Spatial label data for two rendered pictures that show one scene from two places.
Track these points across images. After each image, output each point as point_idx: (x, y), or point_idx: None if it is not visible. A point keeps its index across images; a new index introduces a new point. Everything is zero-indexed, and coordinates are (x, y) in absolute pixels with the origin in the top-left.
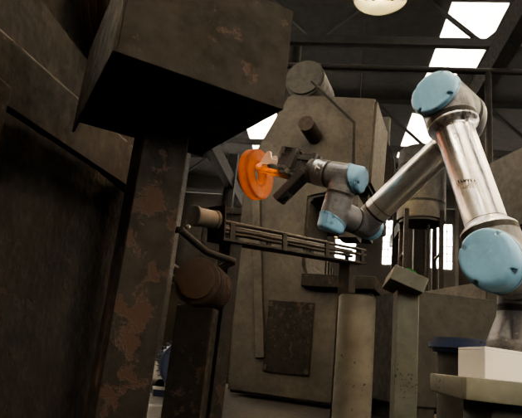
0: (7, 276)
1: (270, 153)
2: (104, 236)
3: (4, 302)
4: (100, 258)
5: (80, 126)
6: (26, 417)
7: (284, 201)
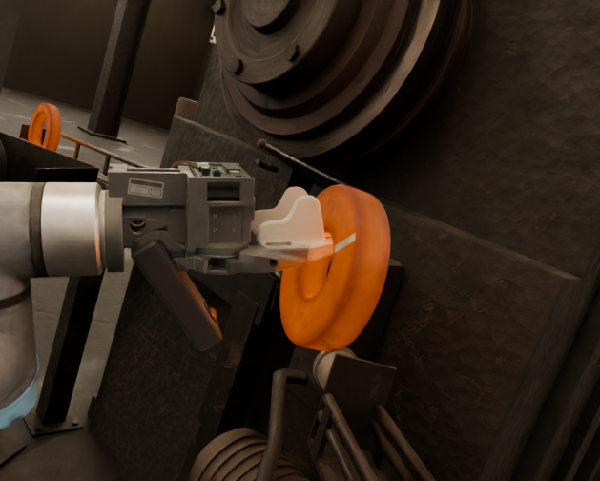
0: (160, 339)
1: (285, 191)
2: (271, 355)
3: (157, 357)
4: (262, 381)
5: (138, 220)
6: (166, 472)
7: (190, 339)
